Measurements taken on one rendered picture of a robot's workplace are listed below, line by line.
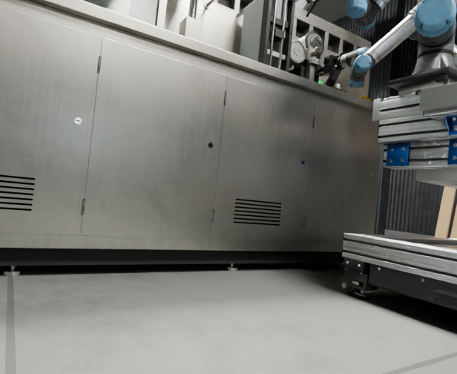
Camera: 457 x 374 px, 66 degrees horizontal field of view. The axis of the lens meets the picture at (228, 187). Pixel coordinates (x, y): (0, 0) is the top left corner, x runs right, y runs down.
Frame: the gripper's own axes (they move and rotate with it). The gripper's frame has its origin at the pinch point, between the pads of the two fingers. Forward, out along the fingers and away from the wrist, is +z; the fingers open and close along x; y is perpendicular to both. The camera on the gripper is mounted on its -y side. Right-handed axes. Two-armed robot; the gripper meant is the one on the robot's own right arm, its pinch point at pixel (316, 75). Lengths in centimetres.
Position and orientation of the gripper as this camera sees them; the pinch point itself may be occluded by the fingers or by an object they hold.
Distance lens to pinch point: 223.0
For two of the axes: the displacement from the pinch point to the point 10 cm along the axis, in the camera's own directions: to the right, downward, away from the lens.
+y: 1.0, -9.9, 0.3
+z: -5.1, -0.2, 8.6
